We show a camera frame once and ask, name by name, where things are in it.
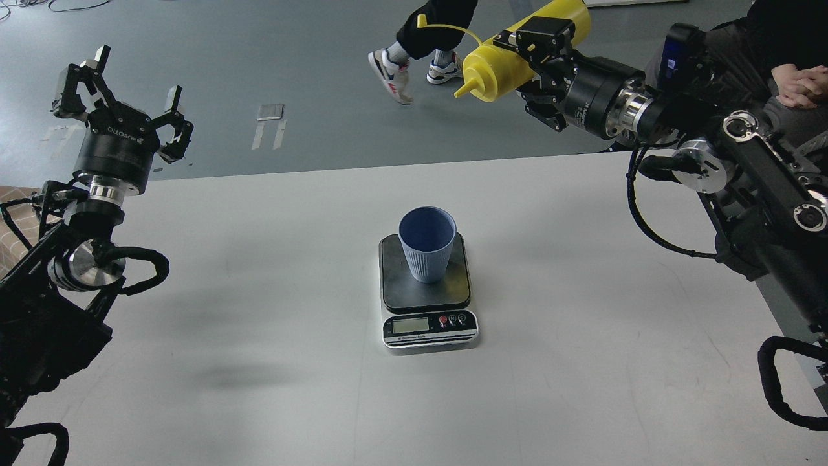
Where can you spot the seated person clasped hands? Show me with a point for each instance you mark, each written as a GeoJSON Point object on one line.
{"type": "Point", "coordinates": [803, 89]}

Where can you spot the black digital kitchen scale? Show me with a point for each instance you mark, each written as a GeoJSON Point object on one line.
{"type": "Point", "coordinates": [425, 317]}

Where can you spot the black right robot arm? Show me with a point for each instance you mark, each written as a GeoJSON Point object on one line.
{"type": "Point", "coordinates": [766, 203]}

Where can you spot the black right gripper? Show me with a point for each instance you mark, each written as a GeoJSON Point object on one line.
{"type": "Point", "coordinates": [602, 97]}

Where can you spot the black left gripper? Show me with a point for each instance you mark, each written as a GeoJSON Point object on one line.
{"type": "Point", "coordinates": [120, 142]}

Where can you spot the seated person in black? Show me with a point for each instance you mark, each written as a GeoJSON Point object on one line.
{"type": "Point", "coordinates": [739, 55]}

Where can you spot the grey floor plate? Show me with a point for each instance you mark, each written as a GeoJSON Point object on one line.
{"type": "Point", "coordinates": [270, 112]}

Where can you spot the walking person in sneakers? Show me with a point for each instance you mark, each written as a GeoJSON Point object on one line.
{"type": "Point", "coordinates": [436, 28]}

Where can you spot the blue ribbed plastic cup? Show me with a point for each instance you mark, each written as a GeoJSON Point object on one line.
{"type": "Point", "coordinates": [427, 234]}

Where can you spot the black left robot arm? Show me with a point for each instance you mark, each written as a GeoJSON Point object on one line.
{"type": "Point", "coordinates": [55, 299]}

